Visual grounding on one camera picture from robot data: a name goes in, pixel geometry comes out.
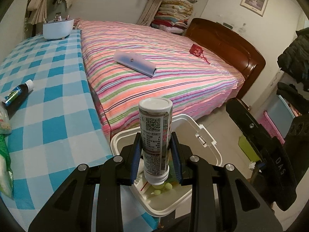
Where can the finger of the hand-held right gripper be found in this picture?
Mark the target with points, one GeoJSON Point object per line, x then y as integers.
{"type": "Point", "coordinates": [246, 123]}

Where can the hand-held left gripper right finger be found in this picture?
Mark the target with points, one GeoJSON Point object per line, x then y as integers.
{"type": "Point", "coordinates": [176, 160]}

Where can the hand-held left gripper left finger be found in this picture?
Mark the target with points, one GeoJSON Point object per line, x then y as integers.
{"type": "Point", "coordinates": [136, 157]}

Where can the white capped cylindrical can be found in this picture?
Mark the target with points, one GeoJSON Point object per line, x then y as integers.
{"type": "Point", "coordinates": [154, 135]}

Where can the white plastic trash bin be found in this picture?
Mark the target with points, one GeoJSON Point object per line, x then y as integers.
{"type": "Point", "coordinates": [212, 152]}

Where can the green packet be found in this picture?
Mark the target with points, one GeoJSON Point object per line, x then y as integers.
{"type": "Point", "coordinates": [4, 169]}

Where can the brown medicine bottle blue label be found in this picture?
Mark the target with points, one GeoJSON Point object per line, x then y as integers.
{"type": "Point", "coordinates": [17, 94]}

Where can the pink plastic basket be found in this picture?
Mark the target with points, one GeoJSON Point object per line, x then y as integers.
{"type": "Point", "coordinates": [270, 128]}

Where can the yellow green plastic box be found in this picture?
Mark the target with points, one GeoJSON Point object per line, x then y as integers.
{"type": "Point", "coordinates": [248, 148]}

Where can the green grapes in bin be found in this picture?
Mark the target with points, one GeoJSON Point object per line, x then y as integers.
{"type": "Point", "coordinates": [144, 186]}

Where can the crumpled white tissue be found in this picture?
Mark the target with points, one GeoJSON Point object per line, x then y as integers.
{"type": "Point", "coordinates": [252, 165]}

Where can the blue storage box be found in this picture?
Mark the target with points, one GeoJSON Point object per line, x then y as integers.
{"type": "Point", "coordinates": [281, 113]}

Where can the black cloth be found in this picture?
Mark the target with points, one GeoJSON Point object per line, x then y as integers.
{"type": "Point", "coordinates": [292, 96]}

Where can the wooden headboard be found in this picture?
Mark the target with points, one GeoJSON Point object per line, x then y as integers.
{"type": "Point", "coordinates": [224, 48]}

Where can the dark green jacket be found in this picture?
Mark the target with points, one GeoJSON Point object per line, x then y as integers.
{"type": "Point", "coordinates": [297, 55]}

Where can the red pouch with tassel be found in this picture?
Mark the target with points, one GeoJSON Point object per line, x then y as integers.
{"type": "Point", "coordinates": [195, 50]}

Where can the blue checked tablecloth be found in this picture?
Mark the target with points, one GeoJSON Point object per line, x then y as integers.
{"type": "Point", "coordinates": [60, 101]}

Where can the small dark green box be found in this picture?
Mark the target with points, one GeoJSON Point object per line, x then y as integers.
{"type": "Point", "coordinates": [228, 25]}

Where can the bed with striped sheet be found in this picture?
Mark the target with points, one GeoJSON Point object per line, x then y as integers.
{"type": "Point", "coordinates": [157, 53]}

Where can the framed picture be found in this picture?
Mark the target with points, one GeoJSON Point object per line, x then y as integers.
{"type": "Point", "coordinates": [254, 0]}

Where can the stack of folded blankets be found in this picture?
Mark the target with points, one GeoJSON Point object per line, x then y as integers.
{"type": "Point", "coordinates": [173, 12]}

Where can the clear snack bag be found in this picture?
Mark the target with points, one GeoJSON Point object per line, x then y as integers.
{"type": "Point", "coordinates": [4, 120]}

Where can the white round container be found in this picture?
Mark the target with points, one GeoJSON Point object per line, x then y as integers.
{"type": "Point", "coordinates": [58, 27]}

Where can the tied beige curtain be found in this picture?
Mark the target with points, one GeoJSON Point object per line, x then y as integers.
{"type": "Point", "coordinates": [38, 2]}

